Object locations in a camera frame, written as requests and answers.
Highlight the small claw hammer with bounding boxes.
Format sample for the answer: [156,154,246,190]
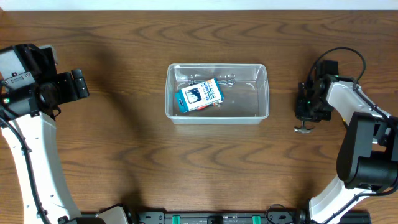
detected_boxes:
[294,121,315,134]

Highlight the clear plastic container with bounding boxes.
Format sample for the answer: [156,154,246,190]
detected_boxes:
[165,63,270,124]

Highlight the silver wrench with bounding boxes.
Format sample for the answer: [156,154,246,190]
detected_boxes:
[187,74,236,86]

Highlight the red handled pliers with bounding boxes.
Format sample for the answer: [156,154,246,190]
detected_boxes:
[196,102,222,110]

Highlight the blue white product box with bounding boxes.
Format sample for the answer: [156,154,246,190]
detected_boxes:
[175,78,224,113]

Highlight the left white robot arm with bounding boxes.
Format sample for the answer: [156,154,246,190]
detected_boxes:
[1,70,89,223]

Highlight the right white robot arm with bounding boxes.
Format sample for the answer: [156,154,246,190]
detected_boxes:
[294,74,397,223]

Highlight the black mounting rail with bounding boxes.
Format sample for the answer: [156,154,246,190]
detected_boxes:
[80,203,372,224]

